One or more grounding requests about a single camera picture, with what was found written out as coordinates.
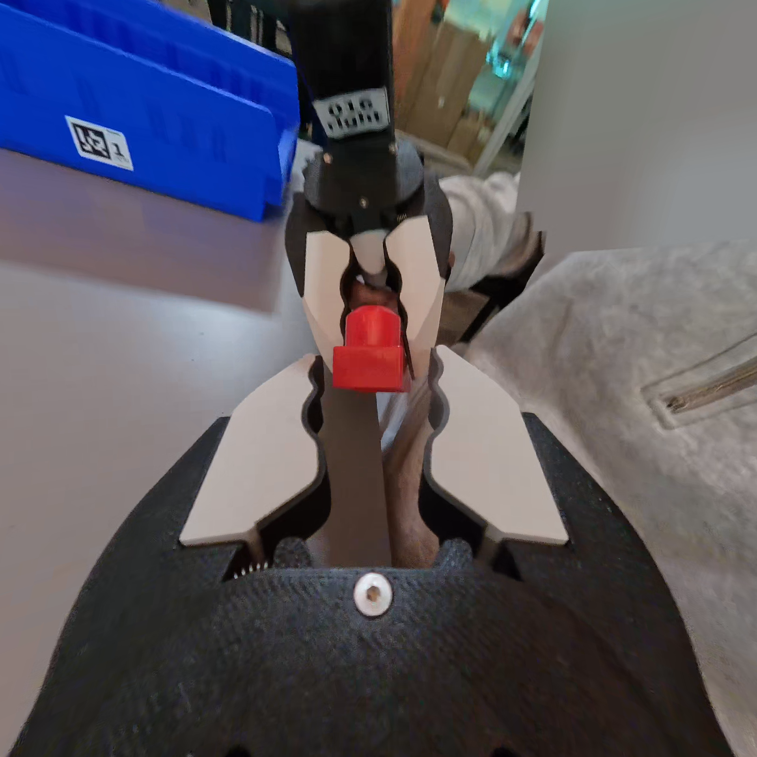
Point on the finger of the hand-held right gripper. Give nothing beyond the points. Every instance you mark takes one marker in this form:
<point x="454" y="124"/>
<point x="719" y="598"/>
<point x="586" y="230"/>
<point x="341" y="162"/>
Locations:
<point x="420" y="284"/>
<point x="322" y="284"/>

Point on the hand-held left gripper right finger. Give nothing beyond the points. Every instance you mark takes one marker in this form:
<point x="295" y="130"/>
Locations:
<point x="491" y="461"/>

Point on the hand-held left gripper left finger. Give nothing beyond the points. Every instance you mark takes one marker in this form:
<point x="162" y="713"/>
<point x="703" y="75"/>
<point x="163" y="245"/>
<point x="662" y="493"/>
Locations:
<point x="260" y="467"/>

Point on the red plastic block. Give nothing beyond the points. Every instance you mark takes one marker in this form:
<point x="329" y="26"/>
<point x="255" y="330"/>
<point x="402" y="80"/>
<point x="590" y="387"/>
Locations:
<point x="369" y="366"/>

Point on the blue labelled plastic bin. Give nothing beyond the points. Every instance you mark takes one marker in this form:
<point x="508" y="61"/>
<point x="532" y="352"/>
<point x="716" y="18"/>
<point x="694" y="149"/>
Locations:
<point x="177" y="88"/>

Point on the person's right hand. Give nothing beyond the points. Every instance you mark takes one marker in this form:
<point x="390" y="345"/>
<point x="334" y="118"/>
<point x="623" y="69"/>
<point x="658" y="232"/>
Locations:
<point x="375" y="295"/>

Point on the black office chair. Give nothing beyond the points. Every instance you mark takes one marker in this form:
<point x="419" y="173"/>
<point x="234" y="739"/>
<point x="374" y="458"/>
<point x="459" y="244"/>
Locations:
<point x="500" y="290"/>

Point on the cardboard box stack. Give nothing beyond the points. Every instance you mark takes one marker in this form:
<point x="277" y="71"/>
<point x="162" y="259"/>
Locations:
<point x="437" y="71"/>

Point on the person's grey hoodie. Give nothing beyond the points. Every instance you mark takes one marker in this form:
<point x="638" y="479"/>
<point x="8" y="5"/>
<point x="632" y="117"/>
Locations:
<point x="621" y="384"/>

